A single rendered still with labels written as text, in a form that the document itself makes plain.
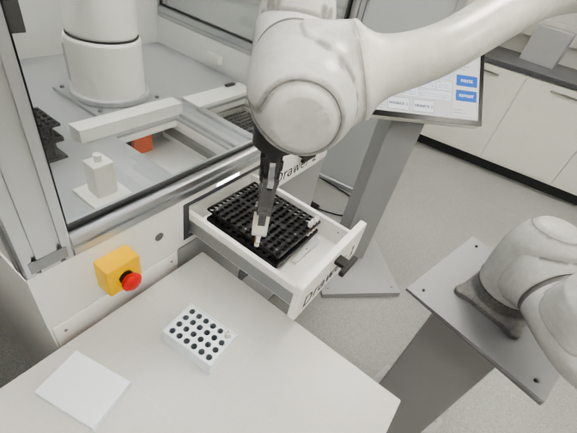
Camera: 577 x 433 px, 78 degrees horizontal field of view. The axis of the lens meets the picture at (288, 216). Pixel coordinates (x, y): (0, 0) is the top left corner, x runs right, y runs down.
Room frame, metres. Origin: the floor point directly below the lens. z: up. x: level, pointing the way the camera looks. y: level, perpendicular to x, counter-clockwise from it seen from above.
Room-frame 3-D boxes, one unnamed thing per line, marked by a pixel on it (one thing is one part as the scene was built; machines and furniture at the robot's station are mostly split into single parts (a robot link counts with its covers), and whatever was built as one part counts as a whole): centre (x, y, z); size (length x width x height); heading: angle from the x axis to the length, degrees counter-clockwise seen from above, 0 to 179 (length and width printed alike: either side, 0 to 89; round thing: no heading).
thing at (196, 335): (0.39, 0.12, 0.78); 0.12 x 0.08 x 0.04; 68
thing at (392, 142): (1.51, -0.40, 0.51); 0.50 x 0.45 x 1.02; 18
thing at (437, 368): (0.70, -0.61, 0.38); 0.30 x 0.30 x 0.76; 49
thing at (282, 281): (0.68, 0.06, 0.86); 0.40 x 0.26 x 0.06; 62
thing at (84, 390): (0.25, 0.28, 0.77); 0.13 x 0.09 x 0.02; 75
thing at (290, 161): (1.01, 0.02, 0.87); 0.29 x 0.02 x 0.11; 152
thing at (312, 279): (0.58, -0.12, 0.87); 0.29 x 0.02 x 0.11; 152
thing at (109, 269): (0.43, 0.30, 0.88); 0.07 x 0.05 x 0.07; 152
